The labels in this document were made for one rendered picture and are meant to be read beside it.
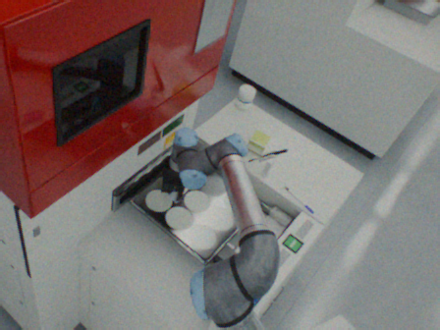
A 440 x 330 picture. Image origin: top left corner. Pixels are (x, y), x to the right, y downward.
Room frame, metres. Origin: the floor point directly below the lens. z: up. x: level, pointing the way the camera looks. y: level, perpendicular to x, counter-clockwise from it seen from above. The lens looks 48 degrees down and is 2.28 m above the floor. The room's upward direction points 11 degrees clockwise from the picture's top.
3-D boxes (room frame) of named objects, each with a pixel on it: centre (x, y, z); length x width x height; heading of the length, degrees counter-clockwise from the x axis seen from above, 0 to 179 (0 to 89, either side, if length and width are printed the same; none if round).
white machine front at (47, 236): (1.00, 0.14, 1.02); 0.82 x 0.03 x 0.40; 147
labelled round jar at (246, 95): (1.55, -0.29, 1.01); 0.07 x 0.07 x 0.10
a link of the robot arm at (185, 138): (1.01, -0.06, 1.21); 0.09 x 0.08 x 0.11; 19
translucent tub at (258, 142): (1.30, -0.36, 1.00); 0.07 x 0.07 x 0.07; 66
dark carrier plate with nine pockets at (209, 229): (1.04, -0.15, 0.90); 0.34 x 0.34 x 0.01; 57
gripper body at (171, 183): (1.01, -0.05, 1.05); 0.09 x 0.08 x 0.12; 98
